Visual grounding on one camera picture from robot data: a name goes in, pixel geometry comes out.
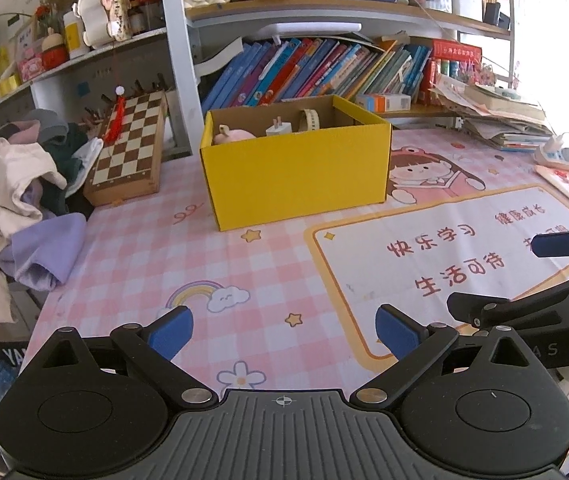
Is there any orange white flat carton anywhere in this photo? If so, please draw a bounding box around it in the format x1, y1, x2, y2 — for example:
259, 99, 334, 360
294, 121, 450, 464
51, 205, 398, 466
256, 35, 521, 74
355, 92, 412, 113

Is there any white desk shelf unit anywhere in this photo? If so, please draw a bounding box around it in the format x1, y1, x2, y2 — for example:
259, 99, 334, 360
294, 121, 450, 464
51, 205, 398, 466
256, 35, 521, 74
0, 0, 515, 161

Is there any pink checked printed desktop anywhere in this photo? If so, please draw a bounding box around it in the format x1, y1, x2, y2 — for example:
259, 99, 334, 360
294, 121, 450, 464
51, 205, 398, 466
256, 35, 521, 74
29, 125, 569, 396

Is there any white pen holder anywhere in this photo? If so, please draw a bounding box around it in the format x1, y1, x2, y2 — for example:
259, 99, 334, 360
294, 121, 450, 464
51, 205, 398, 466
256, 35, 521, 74
451, 0, 485, 22

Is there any plush toy doll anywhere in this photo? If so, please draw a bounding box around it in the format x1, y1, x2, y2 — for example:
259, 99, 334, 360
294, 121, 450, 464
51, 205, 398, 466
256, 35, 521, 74
72, 0, 132, 51

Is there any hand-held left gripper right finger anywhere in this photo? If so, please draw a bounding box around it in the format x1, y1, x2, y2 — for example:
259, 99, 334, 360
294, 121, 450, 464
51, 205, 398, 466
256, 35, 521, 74
349, 303, 540, 407

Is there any red thick book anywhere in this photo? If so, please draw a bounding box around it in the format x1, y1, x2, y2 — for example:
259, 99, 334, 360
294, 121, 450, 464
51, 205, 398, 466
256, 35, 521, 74
429, 39, 483, 63

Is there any stack of papers and booklets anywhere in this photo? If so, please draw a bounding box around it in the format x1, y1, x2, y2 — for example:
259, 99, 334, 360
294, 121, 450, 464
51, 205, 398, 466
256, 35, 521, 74
431, 74, 555, 151

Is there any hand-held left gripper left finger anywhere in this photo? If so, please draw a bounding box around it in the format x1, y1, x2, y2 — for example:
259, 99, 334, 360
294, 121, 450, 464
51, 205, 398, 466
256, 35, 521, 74
39, 304, 218, 407

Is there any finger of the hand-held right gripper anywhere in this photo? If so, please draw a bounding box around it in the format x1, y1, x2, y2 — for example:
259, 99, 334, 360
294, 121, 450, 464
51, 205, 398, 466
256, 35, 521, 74
533, 225, 569, 273
447, 272, 569, 332

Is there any pink small box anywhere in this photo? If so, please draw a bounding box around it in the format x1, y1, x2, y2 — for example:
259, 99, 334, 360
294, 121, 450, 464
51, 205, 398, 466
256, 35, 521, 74
17, 55, 45, 83

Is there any pale white cloth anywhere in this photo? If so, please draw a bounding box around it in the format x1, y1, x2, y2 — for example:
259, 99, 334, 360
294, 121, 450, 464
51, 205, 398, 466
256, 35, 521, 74
64, 137, 104, 196

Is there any red and white round pot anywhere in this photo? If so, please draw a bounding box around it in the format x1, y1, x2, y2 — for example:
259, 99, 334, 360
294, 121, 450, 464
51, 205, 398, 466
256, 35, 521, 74
39, 27, 70, 72

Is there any mauve pink garment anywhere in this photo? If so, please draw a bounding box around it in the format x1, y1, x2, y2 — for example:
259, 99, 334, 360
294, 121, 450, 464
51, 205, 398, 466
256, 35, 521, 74
2, 122, 40, 143

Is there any grey garment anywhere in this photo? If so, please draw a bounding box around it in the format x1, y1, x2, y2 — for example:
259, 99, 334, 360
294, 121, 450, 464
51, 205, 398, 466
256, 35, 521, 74
24, 109, 70, 138

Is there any white bottle with yellow label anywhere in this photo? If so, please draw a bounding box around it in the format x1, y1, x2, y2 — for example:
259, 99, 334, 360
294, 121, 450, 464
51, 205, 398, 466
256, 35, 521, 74
63, 10, 90, 60

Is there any pile of clothes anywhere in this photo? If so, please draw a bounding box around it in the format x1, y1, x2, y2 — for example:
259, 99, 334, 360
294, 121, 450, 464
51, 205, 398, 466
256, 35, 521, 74
0, 137, 68, 323

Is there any small black box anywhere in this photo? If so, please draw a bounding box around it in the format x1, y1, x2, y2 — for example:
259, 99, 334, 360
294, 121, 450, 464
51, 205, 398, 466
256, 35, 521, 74
483, 1, 511, 30

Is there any white power strip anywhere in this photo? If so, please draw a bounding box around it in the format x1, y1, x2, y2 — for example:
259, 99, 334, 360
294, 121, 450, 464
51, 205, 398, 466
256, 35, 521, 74
534, 132, 569, 168

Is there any pink plush pig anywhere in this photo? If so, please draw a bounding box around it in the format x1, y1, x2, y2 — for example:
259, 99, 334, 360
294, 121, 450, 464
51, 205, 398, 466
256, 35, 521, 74
213, 124, 258, 146

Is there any dark object with white letters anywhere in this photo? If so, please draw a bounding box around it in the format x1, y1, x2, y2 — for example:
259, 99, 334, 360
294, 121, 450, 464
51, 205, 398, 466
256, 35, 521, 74
0, 280, 48, 366

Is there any cream wristwatch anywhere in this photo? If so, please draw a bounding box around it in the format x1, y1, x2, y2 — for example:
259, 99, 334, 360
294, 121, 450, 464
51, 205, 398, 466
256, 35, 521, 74
297, 108, 321, 132

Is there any row of leaning colourful books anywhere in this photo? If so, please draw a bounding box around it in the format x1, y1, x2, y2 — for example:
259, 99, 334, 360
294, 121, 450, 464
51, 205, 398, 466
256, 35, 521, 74
204, 37, 432, 108

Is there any dark green garment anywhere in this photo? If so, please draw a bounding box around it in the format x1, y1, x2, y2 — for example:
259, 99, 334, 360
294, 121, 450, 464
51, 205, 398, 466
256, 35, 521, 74
44, 125, 100, 221

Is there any wooden chessboard box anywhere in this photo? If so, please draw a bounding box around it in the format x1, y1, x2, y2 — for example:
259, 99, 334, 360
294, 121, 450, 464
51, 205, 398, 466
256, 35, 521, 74
83, 91, 169, 207

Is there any yellow cardboard box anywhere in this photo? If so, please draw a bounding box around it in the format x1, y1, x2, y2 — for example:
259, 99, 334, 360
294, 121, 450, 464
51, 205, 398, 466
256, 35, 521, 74
199, 94, 393, 232

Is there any purple garment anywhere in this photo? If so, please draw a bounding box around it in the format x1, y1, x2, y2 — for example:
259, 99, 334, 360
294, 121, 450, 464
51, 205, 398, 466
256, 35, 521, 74
12, 212, 88, 291

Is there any red tassel ornament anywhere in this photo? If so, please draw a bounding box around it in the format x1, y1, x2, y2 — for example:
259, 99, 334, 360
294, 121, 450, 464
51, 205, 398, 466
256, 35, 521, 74
103, 85, 128, 146

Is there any small white charger plug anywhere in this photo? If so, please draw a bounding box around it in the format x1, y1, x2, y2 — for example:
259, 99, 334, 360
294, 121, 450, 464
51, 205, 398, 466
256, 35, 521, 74
265, 116, 293, 137

